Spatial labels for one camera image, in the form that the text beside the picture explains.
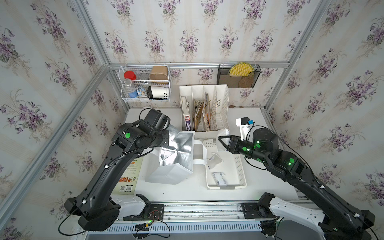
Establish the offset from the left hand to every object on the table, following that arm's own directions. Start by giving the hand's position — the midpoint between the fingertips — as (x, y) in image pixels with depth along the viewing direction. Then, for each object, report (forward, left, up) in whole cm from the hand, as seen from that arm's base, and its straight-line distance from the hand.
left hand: (168, 140), depth 65 cm
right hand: (-1, -23, +2) cm, 24 cm away
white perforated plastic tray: (+1, -35, -30) cm, 46 cm away
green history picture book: (-9, +26, -31) cm, 41 cm away
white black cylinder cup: (+39, +11, -4) cm, 41 cm away
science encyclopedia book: (+29, -7, -6) cm, 31 cm away
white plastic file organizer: (+45, -30, -12) cm, 55 cm away
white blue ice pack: (-8, -26, -27) cm, 38 cm away
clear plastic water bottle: (+36, +25, +1) cm, 44 cm away
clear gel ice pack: (+4, -24, -29) cm, 38 cm away
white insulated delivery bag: (+2, +3, -31) cm, 31 cm away
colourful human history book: (+27, -20, -11) cm, 35 cm away
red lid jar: (+46, +27, +3) cm, 54 cm away
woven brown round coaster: (+46, -47, -1) cm, 66 cm away
